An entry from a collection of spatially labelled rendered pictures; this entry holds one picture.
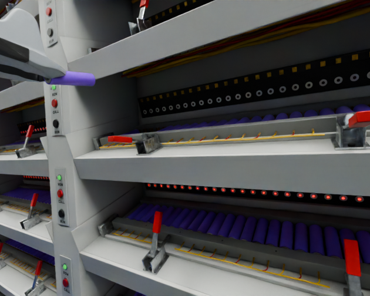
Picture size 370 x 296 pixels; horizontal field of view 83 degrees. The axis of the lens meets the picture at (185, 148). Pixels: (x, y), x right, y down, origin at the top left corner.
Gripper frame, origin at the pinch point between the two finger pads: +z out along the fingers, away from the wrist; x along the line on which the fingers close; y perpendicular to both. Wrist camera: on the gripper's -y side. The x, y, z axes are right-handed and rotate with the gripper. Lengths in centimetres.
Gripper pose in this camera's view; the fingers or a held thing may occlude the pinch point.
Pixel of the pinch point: (49, 77)
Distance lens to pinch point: 32.0
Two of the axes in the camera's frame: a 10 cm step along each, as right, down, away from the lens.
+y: -0.2, -10.0, 0.4
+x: -8.6, 0.4, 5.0
